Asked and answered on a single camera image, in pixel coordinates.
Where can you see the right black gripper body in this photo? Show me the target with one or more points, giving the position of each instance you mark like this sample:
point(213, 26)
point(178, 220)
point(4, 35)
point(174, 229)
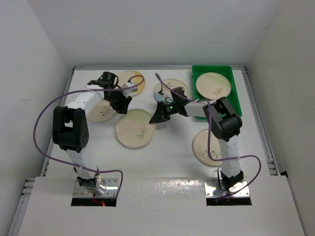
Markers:
point(172, 108)

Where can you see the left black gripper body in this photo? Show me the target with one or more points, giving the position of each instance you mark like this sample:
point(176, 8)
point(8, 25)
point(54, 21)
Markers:
point(116, 96)

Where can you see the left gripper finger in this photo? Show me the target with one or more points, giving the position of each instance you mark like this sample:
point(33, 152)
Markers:
point(124, 105)
point(116, 105)

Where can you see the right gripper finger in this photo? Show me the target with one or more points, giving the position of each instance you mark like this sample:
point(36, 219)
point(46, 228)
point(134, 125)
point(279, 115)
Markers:
point(165, 118)
point(158, 116)

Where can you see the pink and cream plate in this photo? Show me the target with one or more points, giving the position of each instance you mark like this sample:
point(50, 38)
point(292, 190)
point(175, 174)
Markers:
point(101, 112)

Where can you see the blue and cream plate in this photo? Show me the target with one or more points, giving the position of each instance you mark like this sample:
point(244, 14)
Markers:
point(171, 83)
point(200, 149)

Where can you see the yellow and cream plate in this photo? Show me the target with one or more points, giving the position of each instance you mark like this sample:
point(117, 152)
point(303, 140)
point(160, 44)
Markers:
point(134, 77)

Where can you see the green and cream plate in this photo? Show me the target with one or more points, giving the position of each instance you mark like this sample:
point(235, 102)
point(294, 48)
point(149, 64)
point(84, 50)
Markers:
point(133, 129)
point(213, 86)

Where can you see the green and cream plate front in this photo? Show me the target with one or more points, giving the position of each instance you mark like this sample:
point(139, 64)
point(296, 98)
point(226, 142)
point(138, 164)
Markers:
point(213, 86)

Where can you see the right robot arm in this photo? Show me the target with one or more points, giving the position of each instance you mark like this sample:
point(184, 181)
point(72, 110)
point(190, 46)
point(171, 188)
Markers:
point(224, 124)

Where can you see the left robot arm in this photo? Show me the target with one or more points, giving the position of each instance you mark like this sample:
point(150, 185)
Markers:
point(70, 127)

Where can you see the green plastic bin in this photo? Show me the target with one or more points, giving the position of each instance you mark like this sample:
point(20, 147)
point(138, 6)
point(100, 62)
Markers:
point(224, 70)

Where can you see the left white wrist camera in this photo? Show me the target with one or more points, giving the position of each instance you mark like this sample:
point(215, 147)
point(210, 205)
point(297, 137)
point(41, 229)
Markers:
point(130, 89)

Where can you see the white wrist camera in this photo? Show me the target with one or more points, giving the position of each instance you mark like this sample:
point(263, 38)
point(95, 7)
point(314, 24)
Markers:
point(164, 96)
point(130, 89)

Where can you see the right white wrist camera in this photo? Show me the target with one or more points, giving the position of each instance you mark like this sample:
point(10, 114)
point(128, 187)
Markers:
point(164, 96)

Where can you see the aluminium frame rail back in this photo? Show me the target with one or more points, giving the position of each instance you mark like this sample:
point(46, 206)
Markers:
point(133, 67)

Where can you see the aluminium frame rail right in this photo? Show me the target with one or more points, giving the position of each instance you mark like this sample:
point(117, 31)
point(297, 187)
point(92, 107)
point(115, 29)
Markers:
point(273, 166)

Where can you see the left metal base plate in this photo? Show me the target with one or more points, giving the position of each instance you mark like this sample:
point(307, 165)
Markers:
point(108, 189)

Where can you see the metal base plate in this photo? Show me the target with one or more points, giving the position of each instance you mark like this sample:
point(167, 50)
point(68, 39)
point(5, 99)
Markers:
point(239, 190)
point(108, 189)

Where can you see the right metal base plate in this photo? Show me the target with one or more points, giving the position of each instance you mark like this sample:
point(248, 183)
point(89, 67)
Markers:
point(239, 190)

